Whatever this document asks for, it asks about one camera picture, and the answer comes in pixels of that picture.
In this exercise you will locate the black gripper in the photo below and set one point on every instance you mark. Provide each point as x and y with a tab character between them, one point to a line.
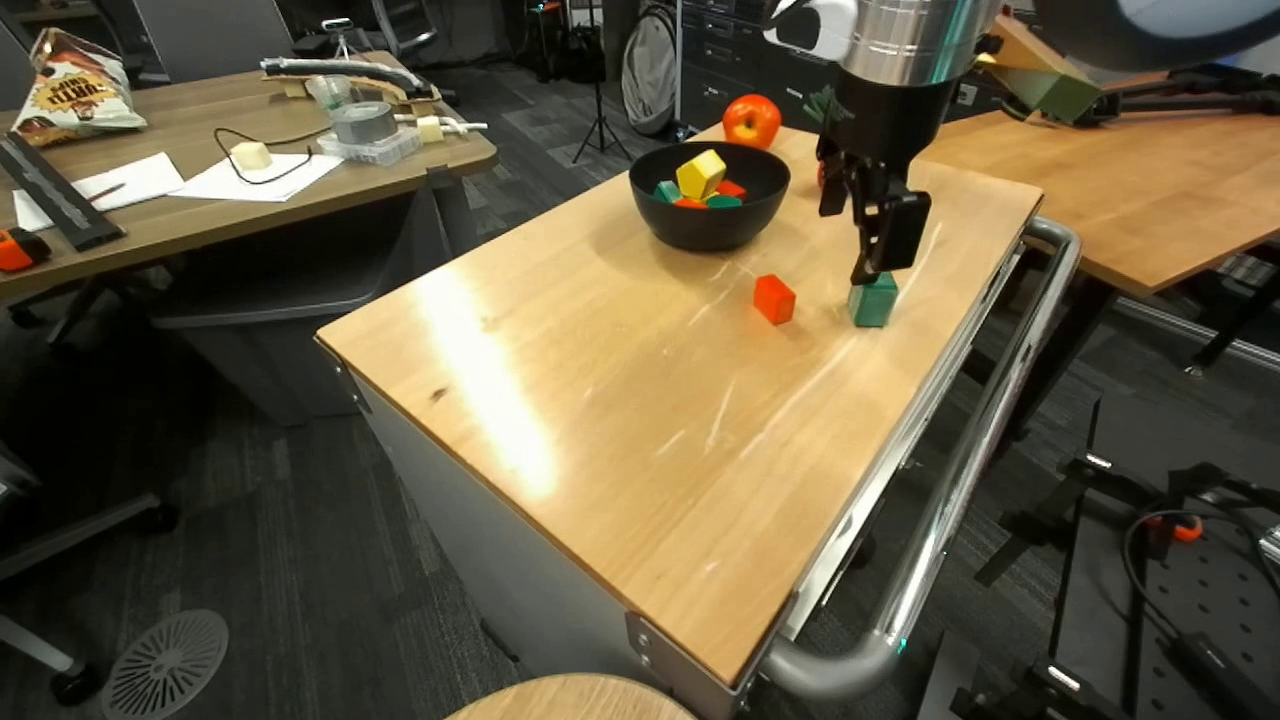
884	130

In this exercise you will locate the green double block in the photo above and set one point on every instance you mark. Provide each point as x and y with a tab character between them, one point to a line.
871	305

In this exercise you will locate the orange red toy apple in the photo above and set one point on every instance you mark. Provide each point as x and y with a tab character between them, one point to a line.
751	122

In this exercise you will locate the small green block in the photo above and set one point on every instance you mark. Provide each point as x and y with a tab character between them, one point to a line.
667	189

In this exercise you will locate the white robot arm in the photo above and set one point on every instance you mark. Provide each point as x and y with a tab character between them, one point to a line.
893	68

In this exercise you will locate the black bowl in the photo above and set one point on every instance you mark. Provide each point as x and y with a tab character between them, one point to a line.
763	173

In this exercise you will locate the dark drawer cabinet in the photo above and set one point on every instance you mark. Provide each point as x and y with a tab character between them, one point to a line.
781	49

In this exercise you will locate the wooden side table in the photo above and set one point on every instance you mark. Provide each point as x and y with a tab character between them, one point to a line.
1152	197

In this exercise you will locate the white metal cart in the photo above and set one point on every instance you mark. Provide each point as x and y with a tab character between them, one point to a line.
626	460

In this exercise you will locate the grey tape roll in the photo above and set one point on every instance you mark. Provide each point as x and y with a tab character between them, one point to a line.
361	122

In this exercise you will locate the round wooden stool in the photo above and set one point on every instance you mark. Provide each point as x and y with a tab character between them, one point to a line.
575	699

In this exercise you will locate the white paper sheets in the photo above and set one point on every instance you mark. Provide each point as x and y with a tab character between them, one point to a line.
276	183

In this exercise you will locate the wooden office desk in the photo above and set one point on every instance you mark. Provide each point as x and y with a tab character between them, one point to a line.
182	122

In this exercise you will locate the snack chip bag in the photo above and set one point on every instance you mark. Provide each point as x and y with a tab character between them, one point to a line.
76	87

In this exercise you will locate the chrome cart handle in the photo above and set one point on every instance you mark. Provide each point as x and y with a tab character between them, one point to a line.
906	596

